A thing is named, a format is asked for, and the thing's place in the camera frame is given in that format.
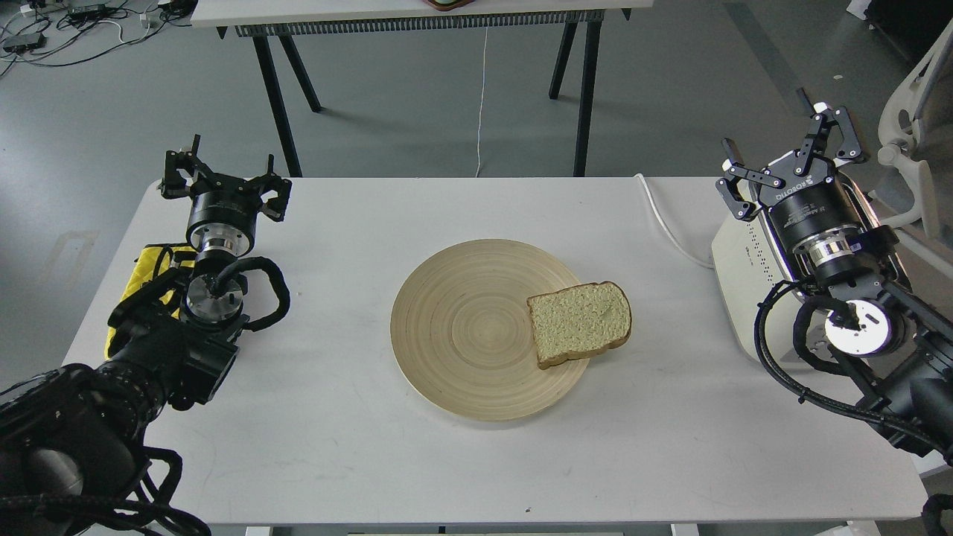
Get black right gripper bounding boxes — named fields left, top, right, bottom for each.
left=715, top=88, right=866, bottom=258

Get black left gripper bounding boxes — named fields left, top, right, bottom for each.
left=159, top=135, right=293, bottom=253

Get slice of bread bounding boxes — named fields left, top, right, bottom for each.
left=526, top=281, right=633, bottom=370

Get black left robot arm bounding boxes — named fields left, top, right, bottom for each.
left=1, top=143, right=292, bottom=535

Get white chrome toaster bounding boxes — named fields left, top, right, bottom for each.
left=712, top=214, right=912, bottom=373

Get yellow quilted cloth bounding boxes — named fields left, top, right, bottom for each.
left=104, top=242, right=197, bottom=360

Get white office chair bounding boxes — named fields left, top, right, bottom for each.
left=870, top=23, right=952, bottom=248

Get background table with black legs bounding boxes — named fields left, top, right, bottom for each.
left=190, top=1, right=652, bottom=177

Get round wooden plate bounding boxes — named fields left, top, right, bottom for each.
left=390, top=240, right=588, bottom=423

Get brown object on background table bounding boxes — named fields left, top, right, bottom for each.
left=424, top=0, right=473, bottom=11

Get white toaster power cable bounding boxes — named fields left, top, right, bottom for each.
left=634, top=173, right=715, bottom=269

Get cables and adapters on floor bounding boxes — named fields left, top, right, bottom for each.
left=0, top=0, right=198, bottom=79

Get thin white hanging cable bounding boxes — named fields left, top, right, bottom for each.
left=475, top=26, right=489, bottom=179

